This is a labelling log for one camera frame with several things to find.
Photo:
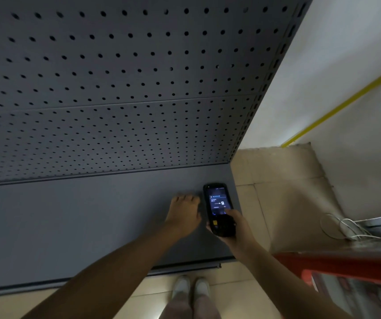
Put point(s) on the person's left hand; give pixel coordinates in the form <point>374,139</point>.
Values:
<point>184,215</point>

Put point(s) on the person's right hand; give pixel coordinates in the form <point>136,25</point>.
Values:
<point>243,239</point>

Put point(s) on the black handheld barcode scanner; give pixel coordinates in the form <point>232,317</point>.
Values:
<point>215,199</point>

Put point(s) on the grey pegboard shelf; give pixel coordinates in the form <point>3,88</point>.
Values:
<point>110,79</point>

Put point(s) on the person's right forearm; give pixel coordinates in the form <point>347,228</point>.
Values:
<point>287,289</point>

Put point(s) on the person's left forearm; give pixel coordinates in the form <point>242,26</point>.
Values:
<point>104,275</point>

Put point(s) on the person's right shoe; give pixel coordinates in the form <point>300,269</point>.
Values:
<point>202,287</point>

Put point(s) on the person's shoe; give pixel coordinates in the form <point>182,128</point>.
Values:
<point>181,285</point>
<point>202,287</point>

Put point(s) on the person's left shoe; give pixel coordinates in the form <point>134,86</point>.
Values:
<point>181,285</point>

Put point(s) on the person's light trousers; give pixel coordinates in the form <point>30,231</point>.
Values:
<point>190,308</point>

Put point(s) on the red drinks fridge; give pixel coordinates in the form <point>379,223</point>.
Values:
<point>343,265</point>

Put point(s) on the yellow strip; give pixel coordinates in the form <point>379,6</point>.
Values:
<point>343,106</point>

